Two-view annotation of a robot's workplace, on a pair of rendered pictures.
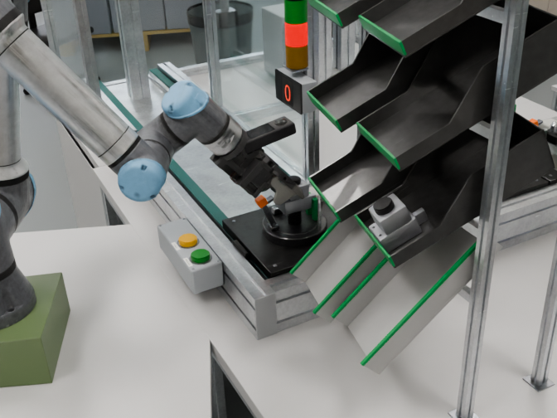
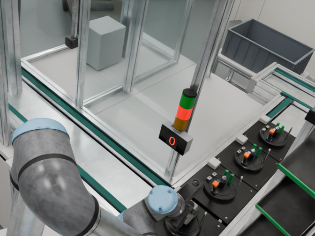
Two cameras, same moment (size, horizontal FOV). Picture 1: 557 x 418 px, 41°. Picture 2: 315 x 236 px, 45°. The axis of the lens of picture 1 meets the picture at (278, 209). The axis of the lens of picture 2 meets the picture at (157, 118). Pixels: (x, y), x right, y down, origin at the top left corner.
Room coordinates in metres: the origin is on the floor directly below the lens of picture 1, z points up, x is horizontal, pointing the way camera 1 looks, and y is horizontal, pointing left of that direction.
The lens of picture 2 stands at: (0.73, 0.56, 2.13)
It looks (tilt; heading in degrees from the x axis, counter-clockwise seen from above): 39 degrees down; 329
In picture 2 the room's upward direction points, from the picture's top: 14 degrees clockwise
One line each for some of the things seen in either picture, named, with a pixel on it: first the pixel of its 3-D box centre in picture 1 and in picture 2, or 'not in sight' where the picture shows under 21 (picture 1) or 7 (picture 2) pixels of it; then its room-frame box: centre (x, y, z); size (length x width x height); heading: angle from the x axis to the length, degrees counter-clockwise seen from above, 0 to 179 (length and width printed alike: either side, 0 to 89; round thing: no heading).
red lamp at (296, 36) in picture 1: (296, 32); (184, 110); (1.58, -0.05, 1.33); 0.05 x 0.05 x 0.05
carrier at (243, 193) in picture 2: not in sight; (222, 182); (1.47, -0.26, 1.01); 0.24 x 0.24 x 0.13; 26
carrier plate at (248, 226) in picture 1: (294, 233); (181, 225); (1.36, -0.03, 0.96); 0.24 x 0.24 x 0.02; 26
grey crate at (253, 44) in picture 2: not in sight; (266, 51); (2.83, -1.59, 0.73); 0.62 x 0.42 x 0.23; 26
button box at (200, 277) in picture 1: (189, 254); not in sight; (1.34, 0.20, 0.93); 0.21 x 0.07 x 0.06; 26
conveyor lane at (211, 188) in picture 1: (246, 193); (127, 182); (1.64, 0.08, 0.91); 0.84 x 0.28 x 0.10; 26
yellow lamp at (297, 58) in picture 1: (297, 55); (181, 121); (1.58, -0.05, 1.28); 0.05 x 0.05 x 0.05
